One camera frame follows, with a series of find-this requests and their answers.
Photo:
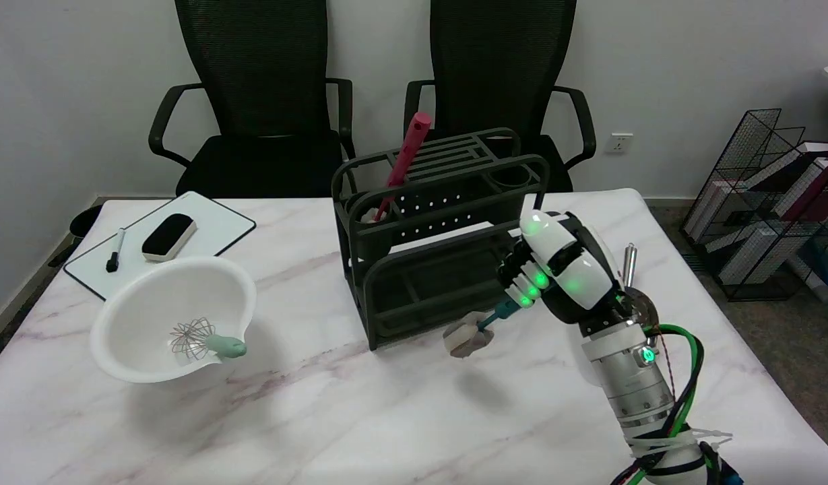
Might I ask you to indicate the shiny metal scoop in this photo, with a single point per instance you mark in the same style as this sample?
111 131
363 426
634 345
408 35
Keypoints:
630 266

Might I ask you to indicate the red sponge bottle brush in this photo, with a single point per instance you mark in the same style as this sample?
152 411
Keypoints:
405 158

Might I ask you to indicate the dark green kitchen storage rack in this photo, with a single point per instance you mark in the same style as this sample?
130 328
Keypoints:
427 202

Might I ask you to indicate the white plastic mixing bowl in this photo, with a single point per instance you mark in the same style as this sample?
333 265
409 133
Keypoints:
144 316

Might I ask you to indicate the small white whiteboard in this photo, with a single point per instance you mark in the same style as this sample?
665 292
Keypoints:
218 225

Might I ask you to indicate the white wall socket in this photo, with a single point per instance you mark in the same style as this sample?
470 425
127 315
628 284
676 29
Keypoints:
619 143

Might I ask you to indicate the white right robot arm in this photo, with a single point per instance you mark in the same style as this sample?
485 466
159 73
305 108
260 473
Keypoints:
632 380

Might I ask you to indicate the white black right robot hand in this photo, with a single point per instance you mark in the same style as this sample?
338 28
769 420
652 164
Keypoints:
575 269

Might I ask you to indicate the maroon book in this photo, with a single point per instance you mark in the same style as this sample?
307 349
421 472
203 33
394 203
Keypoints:
818 192

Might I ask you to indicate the black white board eraser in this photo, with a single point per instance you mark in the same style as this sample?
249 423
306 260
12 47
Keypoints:
168 236

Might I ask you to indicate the black floor object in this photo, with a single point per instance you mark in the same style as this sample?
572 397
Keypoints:
85 221

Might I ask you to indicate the black mesh office chair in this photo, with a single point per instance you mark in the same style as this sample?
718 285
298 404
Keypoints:
259 81
501 67

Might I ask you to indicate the blue sponge bottle brush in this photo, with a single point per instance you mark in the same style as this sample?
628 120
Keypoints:
467 337

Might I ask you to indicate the black whiteboard marker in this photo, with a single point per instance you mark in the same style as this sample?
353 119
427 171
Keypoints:
116 251

